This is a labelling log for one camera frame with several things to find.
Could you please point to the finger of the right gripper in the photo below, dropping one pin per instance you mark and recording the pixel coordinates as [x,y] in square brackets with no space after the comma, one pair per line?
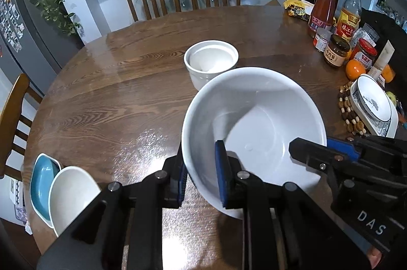
[344,147]
[323,159]

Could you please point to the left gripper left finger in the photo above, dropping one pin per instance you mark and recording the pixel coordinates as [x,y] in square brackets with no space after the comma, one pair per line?
[177,174]

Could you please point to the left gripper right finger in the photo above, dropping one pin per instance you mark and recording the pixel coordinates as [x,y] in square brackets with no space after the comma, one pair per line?
[227,168]

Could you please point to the large white bowl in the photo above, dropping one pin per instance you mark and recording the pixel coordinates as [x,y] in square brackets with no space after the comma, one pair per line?
[256,112]

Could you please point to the cream ribbed bowl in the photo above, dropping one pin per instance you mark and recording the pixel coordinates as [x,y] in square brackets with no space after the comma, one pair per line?
[71,191]

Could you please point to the white ramekin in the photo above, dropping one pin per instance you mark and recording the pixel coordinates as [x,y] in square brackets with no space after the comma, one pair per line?
[207,59]

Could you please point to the blue square dish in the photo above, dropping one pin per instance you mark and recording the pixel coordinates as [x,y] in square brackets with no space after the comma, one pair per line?
[44,171]

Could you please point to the person's right hand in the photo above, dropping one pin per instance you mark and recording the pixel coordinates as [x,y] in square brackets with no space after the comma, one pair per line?
[374,255]

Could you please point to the wooden bead trivet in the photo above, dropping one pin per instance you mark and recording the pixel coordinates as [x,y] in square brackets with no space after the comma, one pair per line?
[354,124]

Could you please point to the white patterned small dish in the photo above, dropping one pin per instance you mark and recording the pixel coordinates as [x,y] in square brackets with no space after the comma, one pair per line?
[373,107]

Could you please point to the orange fruit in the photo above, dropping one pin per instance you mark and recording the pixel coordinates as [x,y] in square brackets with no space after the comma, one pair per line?
[354,69]

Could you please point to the brown paste jar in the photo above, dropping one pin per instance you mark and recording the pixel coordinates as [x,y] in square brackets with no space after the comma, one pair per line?
[336,51]

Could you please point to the red lid jar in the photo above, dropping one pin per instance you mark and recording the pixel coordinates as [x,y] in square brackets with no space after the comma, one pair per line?
[364,53]

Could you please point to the small white can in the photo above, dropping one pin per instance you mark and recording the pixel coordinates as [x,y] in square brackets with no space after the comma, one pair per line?
[321,39]

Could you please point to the yellow cap vinegar bottle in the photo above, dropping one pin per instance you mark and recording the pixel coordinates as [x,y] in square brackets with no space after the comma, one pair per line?
[348,20]

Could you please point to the red sauce bottle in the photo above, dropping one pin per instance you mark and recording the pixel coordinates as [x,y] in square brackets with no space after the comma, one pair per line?
[322,16]

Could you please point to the yellow snack packet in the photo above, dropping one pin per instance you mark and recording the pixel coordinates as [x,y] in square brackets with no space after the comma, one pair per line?
[300,9]

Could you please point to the left wooden chair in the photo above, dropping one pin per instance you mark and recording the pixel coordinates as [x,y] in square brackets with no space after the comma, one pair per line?
[11,116]

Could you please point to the grey refrigerator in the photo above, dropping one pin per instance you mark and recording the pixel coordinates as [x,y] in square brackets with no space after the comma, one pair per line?
[33,46]

